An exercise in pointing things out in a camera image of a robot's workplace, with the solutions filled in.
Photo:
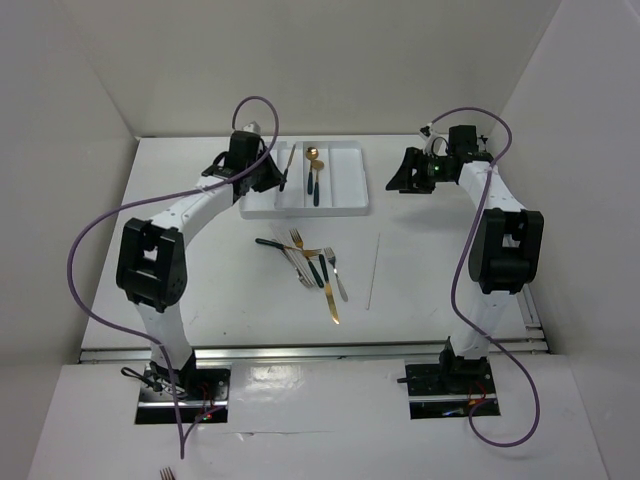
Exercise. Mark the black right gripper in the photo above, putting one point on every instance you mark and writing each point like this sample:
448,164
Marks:
414,158

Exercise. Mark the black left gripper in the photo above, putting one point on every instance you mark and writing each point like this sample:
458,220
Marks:
274,176

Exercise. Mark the gold knife green handle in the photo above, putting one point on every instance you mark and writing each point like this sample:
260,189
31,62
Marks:
286,170
328,291

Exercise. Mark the gold spoon green handle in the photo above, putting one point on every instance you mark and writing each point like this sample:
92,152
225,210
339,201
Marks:
311,154
318,166

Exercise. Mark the gold fork green handle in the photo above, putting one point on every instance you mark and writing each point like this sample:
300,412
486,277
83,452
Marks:
283,247
297,239

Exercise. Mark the silver fork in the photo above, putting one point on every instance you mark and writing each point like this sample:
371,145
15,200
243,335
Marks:
301,277
331,258

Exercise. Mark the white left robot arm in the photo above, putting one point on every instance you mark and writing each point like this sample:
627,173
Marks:
152,264

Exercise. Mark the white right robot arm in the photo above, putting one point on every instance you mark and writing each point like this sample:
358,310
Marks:
463,146

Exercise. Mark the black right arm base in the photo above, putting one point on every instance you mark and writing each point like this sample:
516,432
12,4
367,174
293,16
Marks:
451,375

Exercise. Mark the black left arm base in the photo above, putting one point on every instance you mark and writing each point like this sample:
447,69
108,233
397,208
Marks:
207,386

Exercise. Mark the white compartment cutlery tray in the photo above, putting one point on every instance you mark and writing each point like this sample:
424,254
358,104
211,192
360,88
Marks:
343,183

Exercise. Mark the white chopstick right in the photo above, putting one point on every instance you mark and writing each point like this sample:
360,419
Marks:
373,273

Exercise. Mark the gold fork bottom edge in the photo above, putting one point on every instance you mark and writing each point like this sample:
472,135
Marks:
167,474

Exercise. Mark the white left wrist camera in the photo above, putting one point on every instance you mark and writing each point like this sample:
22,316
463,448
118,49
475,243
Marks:
253,128

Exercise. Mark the aluminium rail front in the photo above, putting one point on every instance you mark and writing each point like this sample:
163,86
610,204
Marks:
276,353

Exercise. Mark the aluminium rail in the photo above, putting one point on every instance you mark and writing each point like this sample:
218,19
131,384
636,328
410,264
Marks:
530,310
276,353

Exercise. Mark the aluminium rail right side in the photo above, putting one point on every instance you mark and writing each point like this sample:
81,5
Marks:
530,310

